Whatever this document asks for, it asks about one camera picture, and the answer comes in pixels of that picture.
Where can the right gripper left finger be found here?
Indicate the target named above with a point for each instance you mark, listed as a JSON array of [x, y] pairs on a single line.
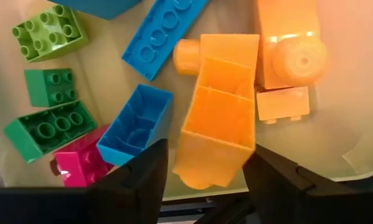
[[80, 205]]

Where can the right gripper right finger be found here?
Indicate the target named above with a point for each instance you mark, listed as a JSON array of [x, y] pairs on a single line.
[[314, 205]]

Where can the small green toy block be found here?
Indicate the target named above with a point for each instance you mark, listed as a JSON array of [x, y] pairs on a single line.
[[49, 88]]

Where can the large blue toy block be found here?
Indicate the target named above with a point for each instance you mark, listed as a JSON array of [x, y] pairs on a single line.
[[102, 7]]

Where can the yellow translucent plastic bin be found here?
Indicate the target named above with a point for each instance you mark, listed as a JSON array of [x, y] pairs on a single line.
[[345, 93]]

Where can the lime green toy brick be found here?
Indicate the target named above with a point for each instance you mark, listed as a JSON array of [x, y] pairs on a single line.
[[49, 34]]

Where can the teal toy block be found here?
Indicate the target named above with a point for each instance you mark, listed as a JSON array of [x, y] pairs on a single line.
[[136, 127]]

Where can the dark green brick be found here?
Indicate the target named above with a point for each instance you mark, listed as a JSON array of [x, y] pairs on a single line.
[[49, 130]]

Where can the long blue brick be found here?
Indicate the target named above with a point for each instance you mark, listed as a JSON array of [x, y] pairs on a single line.
[[164, 37]]

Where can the small yellow toy block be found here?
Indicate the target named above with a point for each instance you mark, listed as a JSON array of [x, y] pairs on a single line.
[[282, 102]]

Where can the large orange-yellow toy block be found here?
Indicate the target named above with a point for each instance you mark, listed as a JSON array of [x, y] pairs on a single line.
[[217, 124]]

